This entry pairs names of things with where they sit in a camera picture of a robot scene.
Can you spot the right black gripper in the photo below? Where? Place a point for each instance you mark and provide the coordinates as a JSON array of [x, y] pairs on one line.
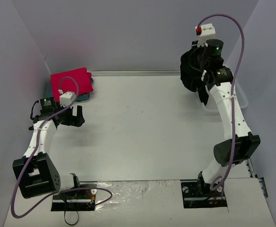
[[200, 77]]

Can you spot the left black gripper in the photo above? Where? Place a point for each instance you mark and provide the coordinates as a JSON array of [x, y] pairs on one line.
[[70, 117]]

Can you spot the black t shirt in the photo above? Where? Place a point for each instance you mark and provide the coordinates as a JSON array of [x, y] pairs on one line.
[[191, 78]]

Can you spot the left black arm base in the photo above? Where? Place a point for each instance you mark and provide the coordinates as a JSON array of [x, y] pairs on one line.
[[83, 200]]

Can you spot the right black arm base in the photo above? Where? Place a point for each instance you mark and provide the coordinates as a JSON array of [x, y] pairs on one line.
[[193, 198]]

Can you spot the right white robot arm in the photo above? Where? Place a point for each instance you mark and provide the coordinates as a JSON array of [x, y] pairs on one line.
[[239, 142]]

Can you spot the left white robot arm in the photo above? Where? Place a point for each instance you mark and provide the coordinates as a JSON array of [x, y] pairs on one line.
[[36, 173]]

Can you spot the folded red t shirt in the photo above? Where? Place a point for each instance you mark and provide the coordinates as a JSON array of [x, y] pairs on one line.
[[80, 75]]

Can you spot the white plastic basket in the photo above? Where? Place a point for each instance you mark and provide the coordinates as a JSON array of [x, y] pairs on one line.
[[211, 107]]

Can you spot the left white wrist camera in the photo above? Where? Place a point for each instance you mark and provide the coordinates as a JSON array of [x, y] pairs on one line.
[[67, 98]]

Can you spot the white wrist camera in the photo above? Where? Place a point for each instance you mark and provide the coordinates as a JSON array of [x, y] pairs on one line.
[[67, 98], [205, 32]]

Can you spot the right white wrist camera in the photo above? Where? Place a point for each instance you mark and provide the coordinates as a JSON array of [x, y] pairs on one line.
[[205, 32]]

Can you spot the aluminium table rail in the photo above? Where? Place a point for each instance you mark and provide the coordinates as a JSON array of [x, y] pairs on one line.
[[114, 73]]

